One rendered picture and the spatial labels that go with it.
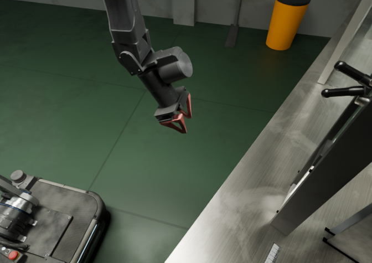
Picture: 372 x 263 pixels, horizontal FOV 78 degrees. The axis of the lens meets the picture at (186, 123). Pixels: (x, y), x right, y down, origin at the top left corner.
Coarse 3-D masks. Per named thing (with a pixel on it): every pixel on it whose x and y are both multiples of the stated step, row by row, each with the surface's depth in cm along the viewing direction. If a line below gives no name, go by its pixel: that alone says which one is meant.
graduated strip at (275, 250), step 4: (276, 244) 58; (272, 248) 58; (276, 248) 58; (280, 248) 58; (268, 252) 57; (272, 252) 57; (276, 252) 57; (268, 256) 56; (272, 256) 56; (276, 256) 56; (268, 260) 56; (272, 260) 56
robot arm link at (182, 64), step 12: (180, 48) 50; (120, 60) 50; (132, 60) 49; (144, 60) 53; (156, 60) 50; (168, 60) 49; (180, 60) 49; (132, 72) 51; (168, 72) 50; (180, 72) 49; (192, 72) 53
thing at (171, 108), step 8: (160, 88) 55; (168, 88) 56; (176, 88) 63; (184, 88) 62; (160, 96) 56; (168, 96) 57; (176, 96) 58; (160, 104) 59; (168, 104) 58; (176, 104) 57; (160, 112) 58; (168, 112) 56; (176, 112) 56
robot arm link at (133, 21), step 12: (108, 0) 42; (120, 0) 41; (132, 0) 42; (108, 12) 44; (120, 12) 43; (132, 12) 43; (120, 24) 44; (132, 24) 44; (144, 24) 49; (120, 36) 46; (132, 36) 45; (144, 36) 50; (120, 48) 48; (132, 48) 47; (144, 48) 50
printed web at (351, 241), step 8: (368, 216) 45; (360, 224) 47; (368, 224) 46; (344, 232) 52; (352, 232) 50; (360, 232) 49; (368, 232) 47; (328, 240) 58; (336, 240) 56; (344, 240) 54; (352, 240) 52; (360, 240) 50; (368, 240) 49; (344, 248) 55; (352, 248) 54; (360, 248) 52; (368, 248) 50; (352, 256) 55; (360, 256) 54; (368, 256) 52
